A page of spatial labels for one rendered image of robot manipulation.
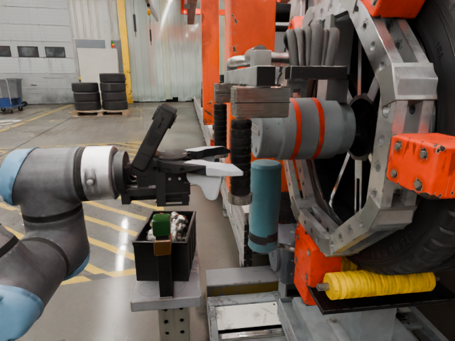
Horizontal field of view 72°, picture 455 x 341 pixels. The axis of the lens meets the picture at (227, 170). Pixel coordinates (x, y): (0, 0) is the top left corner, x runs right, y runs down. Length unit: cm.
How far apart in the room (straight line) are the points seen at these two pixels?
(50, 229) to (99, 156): 14
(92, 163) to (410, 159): 45
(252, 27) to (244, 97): 69
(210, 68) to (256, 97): 258
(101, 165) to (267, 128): 33
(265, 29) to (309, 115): 56
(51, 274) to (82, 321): 104
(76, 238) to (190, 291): 36
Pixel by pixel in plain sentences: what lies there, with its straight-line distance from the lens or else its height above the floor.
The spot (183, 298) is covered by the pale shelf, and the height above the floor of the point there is 45.
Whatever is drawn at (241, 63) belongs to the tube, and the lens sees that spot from 75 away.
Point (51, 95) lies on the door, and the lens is 1406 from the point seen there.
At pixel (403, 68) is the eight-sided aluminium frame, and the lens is 53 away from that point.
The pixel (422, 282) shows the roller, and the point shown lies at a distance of 87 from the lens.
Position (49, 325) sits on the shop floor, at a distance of 159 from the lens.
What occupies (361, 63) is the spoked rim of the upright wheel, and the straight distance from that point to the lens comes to 81.
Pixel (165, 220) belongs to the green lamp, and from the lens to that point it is 72.
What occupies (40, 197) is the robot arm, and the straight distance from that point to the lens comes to 55.
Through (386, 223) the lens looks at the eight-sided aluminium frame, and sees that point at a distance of 57.
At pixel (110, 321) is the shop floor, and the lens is 151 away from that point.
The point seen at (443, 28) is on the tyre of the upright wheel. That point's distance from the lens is 59.
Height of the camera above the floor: 96
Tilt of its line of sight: 16 degrees down
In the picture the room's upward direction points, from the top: straight up
